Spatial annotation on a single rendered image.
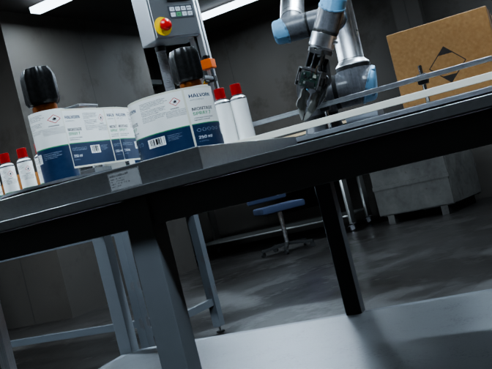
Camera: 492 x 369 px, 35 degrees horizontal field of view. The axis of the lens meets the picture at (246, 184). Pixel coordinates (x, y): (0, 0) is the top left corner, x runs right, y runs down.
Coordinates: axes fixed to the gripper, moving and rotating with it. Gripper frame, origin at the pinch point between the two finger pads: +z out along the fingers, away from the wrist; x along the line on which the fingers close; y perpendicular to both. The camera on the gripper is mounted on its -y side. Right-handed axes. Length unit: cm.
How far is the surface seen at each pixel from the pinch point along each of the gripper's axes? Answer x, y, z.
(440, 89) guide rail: 36.0, 4.6, -17.2
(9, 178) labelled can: -95, 2, 47
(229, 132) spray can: -20.6, 3.0, 10.7
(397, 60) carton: 18.4, -19.3, -22.5
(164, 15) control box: -53, -2, -18
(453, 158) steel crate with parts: -4, -593, 48
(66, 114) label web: -41, 59, 11
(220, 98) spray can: -26.6, 2.3, 1.6
